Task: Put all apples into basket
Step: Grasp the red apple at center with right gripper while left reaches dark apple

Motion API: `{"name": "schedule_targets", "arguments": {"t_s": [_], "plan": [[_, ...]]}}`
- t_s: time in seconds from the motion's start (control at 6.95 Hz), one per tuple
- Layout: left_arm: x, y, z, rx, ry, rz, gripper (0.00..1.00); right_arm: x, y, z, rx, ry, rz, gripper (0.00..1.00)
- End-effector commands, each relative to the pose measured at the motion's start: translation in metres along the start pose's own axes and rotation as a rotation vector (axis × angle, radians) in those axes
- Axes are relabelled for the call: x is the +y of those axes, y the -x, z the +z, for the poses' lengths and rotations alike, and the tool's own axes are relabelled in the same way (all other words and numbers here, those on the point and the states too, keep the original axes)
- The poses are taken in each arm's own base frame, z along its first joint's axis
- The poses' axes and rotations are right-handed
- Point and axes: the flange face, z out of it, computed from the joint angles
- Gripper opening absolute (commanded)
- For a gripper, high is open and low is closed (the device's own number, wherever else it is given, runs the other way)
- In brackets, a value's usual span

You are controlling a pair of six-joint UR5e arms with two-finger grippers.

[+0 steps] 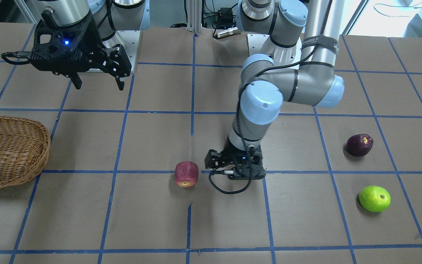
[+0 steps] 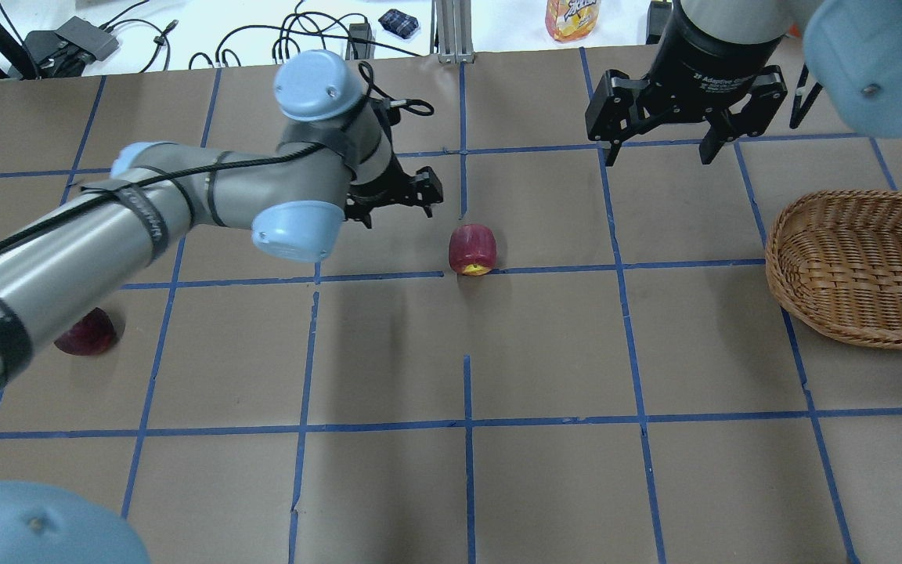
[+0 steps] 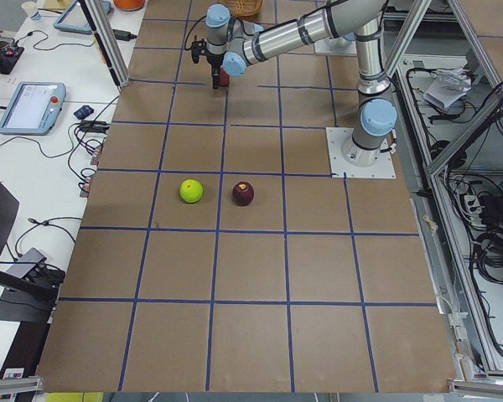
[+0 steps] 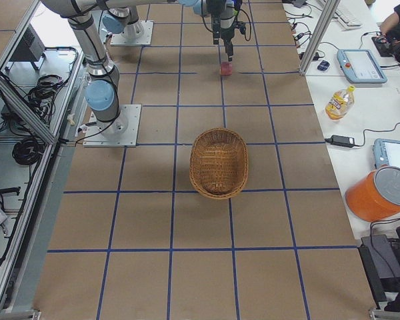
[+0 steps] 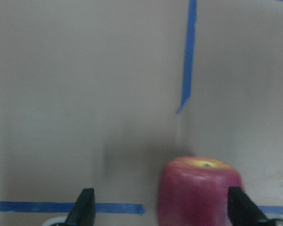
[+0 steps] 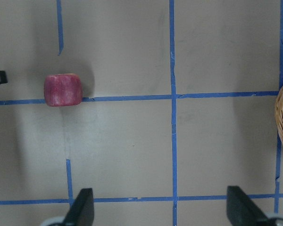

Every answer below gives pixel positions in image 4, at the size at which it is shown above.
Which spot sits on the red apple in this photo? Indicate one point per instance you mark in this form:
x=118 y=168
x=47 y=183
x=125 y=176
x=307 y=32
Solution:
x=226 y=68

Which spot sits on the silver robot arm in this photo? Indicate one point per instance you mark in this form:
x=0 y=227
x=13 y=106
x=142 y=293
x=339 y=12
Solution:
x=115 y=20
x=102 y=93

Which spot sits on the brown wicker basket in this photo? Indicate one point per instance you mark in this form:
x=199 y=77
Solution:
x=219 y=164

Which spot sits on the blue computer mouse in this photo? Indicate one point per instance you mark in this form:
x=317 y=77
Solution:
x=323 y=66

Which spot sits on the white keyboard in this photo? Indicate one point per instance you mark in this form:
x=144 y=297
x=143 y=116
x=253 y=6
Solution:
x=346 y=18

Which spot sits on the yellow juice bottle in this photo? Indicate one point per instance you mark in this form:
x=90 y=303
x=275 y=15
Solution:
x=340 y=103

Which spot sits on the blue teach pendant far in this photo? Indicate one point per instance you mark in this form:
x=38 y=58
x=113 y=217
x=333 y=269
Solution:
x=359 y=66

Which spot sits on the blue teach pendant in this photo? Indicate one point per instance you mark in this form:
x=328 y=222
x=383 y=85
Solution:
x=386 y=152
x=359 y=66

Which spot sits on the black power adapter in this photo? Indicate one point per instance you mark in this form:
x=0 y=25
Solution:
x=340 y=141

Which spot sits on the grey control box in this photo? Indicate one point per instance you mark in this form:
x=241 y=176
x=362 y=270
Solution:
x=30 y=49

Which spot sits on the blue teach pendant near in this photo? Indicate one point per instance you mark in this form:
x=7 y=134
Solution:
x=386 y=152

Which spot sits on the orange bucket with grey lid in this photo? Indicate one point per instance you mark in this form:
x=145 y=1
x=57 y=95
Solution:
x=377 y=196

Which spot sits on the black box on table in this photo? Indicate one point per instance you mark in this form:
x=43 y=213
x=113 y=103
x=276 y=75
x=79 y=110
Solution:
x=381 y=266

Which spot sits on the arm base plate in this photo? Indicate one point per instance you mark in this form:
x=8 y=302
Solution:
x=134 y=35
x=122 y=133

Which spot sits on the aluminium frame post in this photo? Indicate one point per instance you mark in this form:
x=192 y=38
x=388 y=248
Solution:
x=319 y=31

